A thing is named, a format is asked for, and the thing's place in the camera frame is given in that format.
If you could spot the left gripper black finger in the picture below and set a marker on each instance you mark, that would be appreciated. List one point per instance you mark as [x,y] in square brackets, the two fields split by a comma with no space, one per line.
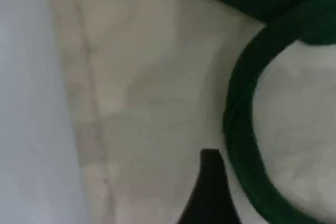
[210,195]

